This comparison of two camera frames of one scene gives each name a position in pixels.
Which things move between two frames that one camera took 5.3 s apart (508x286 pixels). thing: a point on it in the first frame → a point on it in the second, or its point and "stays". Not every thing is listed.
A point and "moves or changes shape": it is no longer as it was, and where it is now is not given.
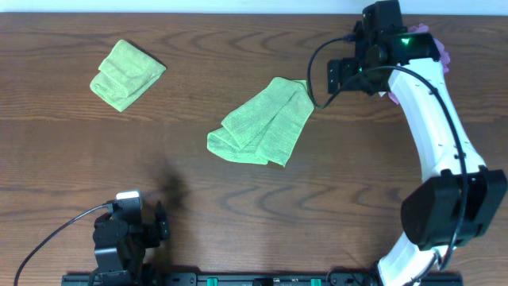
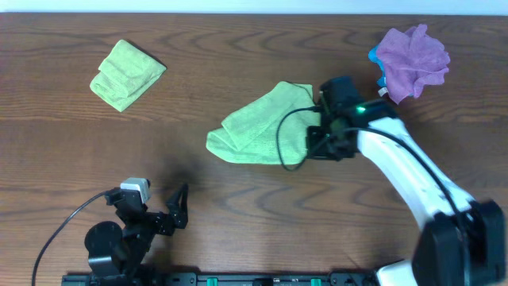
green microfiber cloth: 267,127 moves or changes shape
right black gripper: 339,75 → 314,142
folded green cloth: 125,75 stays
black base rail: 438,279 stays
